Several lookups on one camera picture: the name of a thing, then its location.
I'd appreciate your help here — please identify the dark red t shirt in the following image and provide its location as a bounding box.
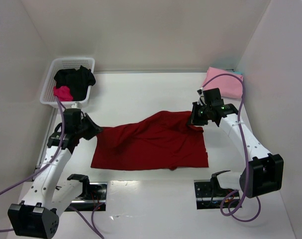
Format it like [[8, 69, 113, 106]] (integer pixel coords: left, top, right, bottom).
[[91, 111, 208, 171]]

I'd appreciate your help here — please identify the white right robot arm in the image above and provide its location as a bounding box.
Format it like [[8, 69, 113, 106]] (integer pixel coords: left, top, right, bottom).
[[188, 88, 284, 198]]

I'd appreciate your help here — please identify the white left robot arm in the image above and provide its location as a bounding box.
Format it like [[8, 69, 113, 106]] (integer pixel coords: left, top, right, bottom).
[[7, 108, 102, 239]]

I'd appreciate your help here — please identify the folded pink t shirt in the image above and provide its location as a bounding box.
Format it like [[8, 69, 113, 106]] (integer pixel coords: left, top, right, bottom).
[[201, 67, 243, 99]]

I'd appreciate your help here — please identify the magenta t shirt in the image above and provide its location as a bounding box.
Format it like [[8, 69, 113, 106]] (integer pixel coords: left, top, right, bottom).
[[53, 86, 73, 102]]

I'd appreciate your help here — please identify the white plastic basket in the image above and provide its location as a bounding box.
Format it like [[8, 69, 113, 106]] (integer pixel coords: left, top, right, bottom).
[[39, 57, 95, 109]]

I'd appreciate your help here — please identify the black t shirt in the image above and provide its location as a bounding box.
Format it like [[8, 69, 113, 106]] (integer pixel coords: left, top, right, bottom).
[[54, 66, 96, 101]]

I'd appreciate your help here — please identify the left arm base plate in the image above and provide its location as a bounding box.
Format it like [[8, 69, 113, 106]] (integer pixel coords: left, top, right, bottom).
[[65, 182, 107, 212]]

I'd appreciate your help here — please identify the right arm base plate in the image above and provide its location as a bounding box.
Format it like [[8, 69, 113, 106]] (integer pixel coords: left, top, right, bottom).
[[194, 180, 233, 210]]

